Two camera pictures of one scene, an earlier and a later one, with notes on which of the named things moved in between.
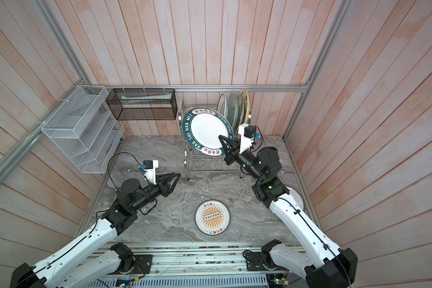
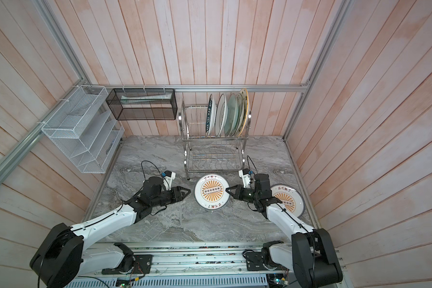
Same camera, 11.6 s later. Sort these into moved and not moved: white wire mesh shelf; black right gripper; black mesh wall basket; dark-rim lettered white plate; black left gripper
Moved: dark-rim lettered white plate; black right gripper; black left gripper
Not moved: white wire mesh shelf; black mesh wall basket
